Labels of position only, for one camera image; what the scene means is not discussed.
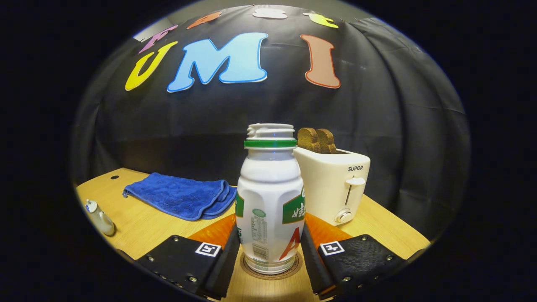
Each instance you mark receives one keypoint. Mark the brown bread slice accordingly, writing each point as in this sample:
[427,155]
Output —
[307,139]
[328,141]

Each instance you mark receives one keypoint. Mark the white blue-patterned teacup lid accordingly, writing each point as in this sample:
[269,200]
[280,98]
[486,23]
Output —
[90,206]

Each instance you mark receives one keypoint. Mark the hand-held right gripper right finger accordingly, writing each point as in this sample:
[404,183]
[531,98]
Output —
[314,268]

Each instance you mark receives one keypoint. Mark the black backdrop cloth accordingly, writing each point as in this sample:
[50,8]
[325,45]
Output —
[377,126]

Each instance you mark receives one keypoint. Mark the round brown coaster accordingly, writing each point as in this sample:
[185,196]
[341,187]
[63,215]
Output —
[272,277]

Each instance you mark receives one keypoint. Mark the white teacup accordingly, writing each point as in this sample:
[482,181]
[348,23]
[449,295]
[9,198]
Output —
[105,222]

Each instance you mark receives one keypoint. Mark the blue towel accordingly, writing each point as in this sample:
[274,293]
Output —
[180,195]

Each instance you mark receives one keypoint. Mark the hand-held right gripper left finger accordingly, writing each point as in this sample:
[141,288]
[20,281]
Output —
[222,272]

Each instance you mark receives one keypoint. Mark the white green-labelled water bottle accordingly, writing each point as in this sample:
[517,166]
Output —
[268,188]

